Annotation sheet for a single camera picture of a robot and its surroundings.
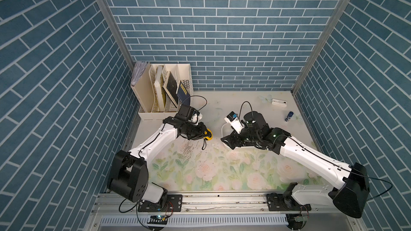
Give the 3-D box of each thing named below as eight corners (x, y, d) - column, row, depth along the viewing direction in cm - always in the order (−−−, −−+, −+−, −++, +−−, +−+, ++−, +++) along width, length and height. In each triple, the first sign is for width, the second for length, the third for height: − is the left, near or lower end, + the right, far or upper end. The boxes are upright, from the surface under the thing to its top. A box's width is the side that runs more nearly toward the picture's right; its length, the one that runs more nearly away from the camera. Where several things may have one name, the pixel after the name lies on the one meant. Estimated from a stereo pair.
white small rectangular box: (271, 104, 116) (272, 101, 114) (271, 100, 119) (272, 98, 117) (285, 107, 115) (287, 105, 113) (285, 103, 117) (287, 101, 115)
